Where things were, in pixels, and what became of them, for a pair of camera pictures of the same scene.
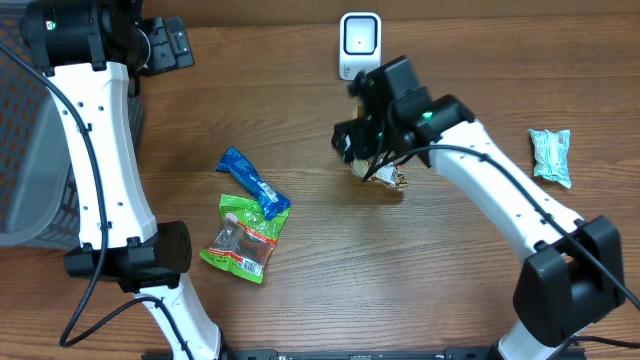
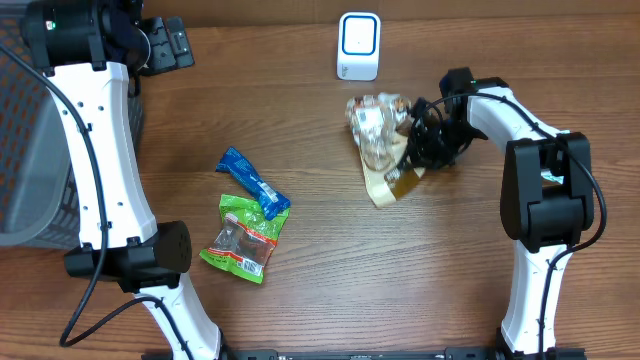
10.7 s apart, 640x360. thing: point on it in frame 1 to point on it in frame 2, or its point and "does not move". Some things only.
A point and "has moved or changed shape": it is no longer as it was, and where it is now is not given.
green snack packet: x=246 y=237 does not move
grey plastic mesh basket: x=38 y=192 does not move
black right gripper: x=349 y=133 to x=420 y=155
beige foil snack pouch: x=391 y=175 has moved or changed shape
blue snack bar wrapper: x=242 y=169 does not move
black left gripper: x=170 y=54 does not move
